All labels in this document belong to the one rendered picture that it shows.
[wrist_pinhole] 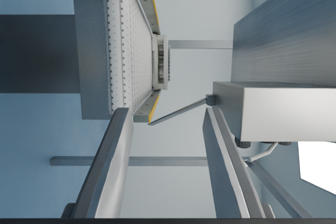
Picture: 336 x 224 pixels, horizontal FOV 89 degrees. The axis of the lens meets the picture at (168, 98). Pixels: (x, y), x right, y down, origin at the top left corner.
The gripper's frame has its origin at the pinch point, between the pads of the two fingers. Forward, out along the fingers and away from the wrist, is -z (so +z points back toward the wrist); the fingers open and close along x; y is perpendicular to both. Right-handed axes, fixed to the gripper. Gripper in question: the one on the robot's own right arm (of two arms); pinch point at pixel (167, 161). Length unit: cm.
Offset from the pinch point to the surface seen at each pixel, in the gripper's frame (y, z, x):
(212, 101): 24.3, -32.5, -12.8
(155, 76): 34, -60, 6
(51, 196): 151, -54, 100
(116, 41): 4.2, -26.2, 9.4
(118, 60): 7.2, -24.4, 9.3
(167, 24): 114, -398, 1
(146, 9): 3.5, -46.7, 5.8
